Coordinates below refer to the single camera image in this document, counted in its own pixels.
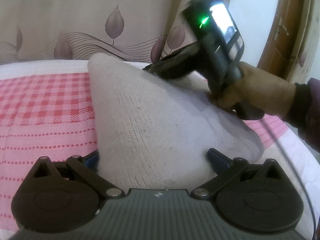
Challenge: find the gloved right hand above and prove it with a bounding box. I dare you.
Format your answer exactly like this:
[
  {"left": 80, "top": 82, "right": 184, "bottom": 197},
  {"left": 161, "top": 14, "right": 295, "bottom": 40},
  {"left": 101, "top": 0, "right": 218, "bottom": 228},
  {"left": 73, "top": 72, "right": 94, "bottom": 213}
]
[{"left": 217, "top": 62, "right": 296, "bottom": 118}]

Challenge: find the brown wooden door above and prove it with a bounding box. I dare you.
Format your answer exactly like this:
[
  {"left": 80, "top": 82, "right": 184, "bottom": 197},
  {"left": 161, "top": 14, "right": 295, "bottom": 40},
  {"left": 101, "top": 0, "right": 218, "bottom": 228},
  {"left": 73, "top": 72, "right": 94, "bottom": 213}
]
[{"left": 258, "top": 0, "right": 319, "bottom": 83}]

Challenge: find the thin black cable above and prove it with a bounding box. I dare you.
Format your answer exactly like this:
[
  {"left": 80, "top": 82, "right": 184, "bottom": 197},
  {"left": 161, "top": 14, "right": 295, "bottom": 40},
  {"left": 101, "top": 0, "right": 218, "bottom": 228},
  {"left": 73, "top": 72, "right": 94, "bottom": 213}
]
[{"left": 260, "top": 121, "right": 316, "bottom": 240}]

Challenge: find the beige leaf-pattern curtain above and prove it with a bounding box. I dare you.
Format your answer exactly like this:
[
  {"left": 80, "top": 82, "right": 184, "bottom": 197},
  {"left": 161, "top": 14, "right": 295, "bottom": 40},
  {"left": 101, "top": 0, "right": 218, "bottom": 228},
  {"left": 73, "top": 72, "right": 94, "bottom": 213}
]
[{"left": 0, "top": 0, "right": 233, "bottom": 65}]

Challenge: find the dark sleeve right forearm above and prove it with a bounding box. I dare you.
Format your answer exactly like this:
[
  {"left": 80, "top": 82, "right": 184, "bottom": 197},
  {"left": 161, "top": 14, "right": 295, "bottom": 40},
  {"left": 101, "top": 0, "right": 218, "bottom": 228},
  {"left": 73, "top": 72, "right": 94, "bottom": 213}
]
[{"left": 287, "top": 78, "right": 320, "bottom": 152}]

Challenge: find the beige knit sweater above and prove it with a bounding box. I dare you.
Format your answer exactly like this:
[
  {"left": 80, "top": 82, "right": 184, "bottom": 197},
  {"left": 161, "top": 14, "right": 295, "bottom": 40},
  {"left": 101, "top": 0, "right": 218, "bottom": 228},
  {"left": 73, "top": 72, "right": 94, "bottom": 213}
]
[{"left": 88, "top": 54, "right": 264, "bottom": 191}]

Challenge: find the pink checkered bed sheet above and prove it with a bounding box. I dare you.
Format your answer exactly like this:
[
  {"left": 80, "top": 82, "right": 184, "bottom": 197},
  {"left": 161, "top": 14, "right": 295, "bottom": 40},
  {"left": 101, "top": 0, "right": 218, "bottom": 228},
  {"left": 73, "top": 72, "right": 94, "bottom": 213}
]
[{"left": 0, "top": 59, "right": 320, "bottom": 240}]

